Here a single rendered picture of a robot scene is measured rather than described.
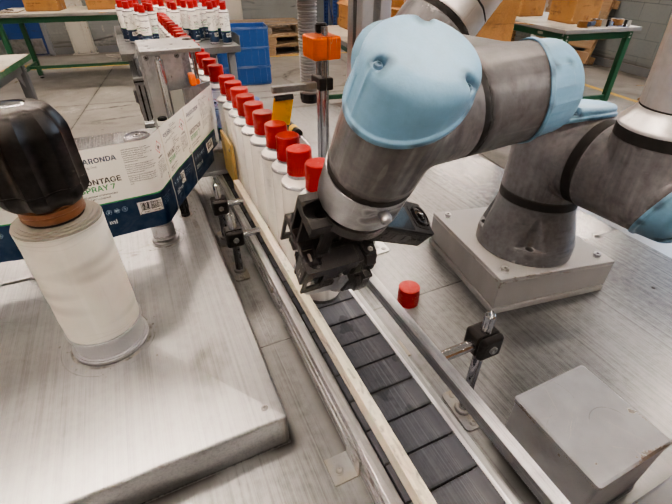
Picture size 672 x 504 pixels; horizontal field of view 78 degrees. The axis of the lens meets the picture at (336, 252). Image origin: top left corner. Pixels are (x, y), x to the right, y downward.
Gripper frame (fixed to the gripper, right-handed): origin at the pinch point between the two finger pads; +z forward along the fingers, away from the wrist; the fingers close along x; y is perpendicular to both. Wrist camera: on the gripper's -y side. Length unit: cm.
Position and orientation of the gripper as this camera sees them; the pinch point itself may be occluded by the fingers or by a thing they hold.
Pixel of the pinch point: (333, 278)
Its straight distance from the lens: 55.2
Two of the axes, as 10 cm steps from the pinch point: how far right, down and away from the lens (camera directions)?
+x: 3.6, 8.6, -3.5
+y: -9.1, 2.4, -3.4
